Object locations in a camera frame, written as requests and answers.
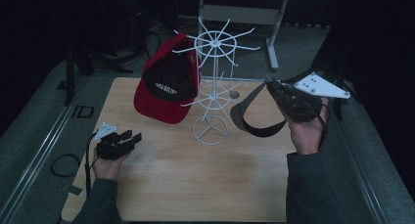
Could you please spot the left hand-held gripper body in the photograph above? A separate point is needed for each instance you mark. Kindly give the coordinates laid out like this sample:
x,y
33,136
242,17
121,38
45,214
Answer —
x,y
109,149

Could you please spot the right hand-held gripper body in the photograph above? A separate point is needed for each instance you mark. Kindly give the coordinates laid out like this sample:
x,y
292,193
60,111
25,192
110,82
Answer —
x,y
300,106

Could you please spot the red and black cap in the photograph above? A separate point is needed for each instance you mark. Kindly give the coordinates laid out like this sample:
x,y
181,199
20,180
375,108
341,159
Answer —
x,y
163,110

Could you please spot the grey sun visor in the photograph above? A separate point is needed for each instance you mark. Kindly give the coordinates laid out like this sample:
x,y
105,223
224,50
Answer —
x,y
238,119

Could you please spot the person's left hand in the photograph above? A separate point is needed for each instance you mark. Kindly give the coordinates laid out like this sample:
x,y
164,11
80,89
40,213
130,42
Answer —
x,y
109,168

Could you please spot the person's right hand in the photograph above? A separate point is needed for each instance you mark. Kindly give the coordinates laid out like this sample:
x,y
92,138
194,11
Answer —
x,y
306,136

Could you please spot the small grey table disc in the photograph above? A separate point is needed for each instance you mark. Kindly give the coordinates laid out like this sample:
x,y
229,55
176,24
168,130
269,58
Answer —
x,y
235,94

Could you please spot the grey tape piece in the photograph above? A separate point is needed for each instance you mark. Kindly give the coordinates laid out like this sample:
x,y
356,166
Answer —
x,y
74,190

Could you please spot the black rectangular bracket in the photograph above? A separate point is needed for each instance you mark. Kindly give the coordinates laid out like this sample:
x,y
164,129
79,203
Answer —
x,y
75,112

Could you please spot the metal floor rail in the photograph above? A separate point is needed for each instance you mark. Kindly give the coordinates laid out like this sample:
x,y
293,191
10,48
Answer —
x,y
359,165
42,152

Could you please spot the grey metal desk frame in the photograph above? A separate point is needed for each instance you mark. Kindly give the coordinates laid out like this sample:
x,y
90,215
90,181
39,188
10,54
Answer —
x,y
241,14

